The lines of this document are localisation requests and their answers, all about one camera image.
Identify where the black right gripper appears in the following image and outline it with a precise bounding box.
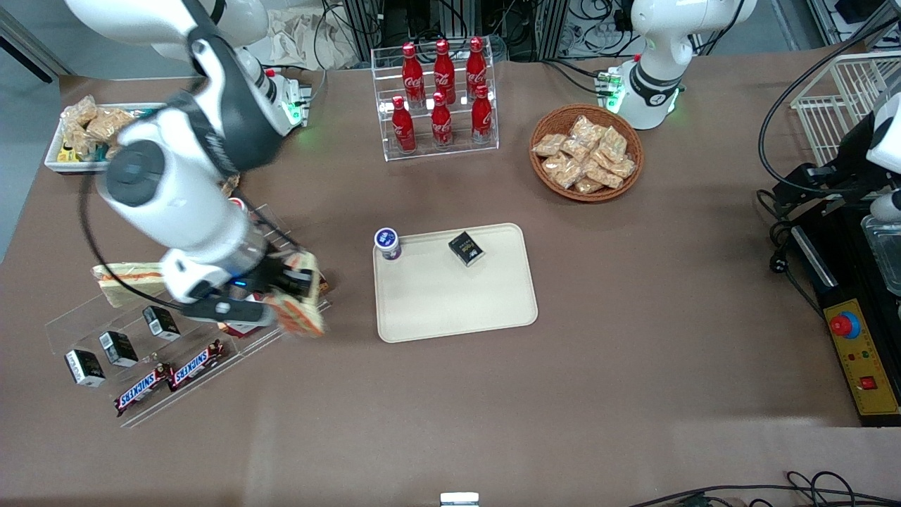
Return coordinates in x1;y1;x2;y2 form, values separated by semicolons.
184;269;315;325

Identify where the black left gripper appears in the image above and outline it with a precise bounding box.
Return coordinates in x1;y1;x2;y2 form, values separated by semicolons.
772;113;895;212

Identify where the triangle sandwich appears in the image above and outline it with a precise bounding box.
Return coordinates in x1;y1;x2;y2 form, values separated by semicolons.
92;262;171;309
264;252;327;339

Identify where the metal tray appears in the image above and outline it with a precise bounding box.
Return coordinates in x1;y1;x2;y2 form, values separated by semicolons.
860;214;901;297

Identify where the beige plastic tray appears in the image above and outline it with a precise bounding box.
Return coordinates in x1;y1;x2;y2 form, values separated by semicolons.
372;223;539;344

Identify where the red plaid cookie box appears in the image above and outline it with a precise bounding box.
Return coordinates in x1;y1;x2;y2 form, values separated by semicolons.
218;271;330;339

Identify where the black equipment base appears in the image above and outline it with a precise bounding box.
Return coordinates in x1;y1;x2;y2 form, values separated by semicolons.
788;204;901;427

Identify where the blue lid yogurt cup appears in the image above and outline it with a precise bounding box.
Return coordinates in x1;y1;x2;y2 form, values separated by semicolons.
374;227;403;262

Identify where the snickers bar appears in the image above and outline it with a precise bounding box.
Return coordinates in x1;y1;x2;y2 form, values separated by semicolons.
114;363;174;417
168;339;226;392

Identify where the small black box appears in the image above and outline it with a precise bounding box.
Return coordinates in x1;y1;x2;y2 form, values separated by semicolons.
99;331;139;368
64;349;106;388
448;231;486;268
143;306;182;342

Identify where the yellow emergency stop box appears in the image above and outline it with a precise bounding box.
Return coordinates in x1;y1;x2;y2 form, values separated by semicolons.
822;299;901;427

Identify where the red cola bottle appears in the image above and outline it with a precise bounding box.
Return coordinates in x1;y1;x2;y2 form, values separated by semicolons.
466;37;489;96
471;86;494;146
391;96;417;154
402;44;426;108
434;39;457;104
431;92;455;149

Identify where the clear acrylic bottle rack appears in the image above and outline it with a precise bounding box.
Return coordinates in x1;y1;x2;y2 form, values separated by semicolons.
371;44;500;163

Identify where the clear acrylic tiered stand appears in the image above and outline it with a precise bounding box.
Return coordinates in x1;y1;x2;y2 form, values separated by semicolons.
44;204;332;429

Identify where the clear snack packet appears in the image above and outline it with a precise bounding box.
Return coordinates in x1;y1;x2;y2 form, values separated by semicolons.
86;107;138;146
61;96;99;128
62;124;96;160

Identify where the white crumpled cloth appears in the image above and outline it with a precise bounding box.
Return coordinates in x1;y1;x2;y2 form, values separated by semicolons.
256;7;361;72

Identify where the white rectangular snack bin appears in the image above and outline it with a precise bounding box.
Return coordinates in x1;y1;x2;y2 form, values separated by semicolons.
44;102;168;174

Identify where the round brown wicker basket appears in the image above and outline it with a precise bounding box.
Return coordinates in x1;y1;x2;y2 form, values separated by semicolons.
529;104;644;204

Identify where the thick black gripper cable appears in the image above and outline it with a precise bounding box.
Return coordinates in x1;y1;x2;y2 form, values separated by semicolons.
757;11;901;196

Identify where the black cable with plug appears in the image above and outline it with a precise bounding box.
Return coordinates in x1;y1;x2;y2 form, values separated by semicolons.
756;189;826;319

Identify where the white wire basket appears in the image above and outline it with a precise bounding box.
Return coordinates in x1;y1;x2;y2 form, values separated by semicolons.
790;51;901;167

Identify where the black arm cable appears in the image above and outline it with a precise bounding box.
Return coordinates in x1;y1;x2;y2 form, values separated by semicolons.
77;169;212;315

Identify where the black cables bundle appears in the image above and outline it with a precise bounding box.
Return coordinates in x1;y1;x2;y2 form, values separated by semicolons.
626;470;901;507

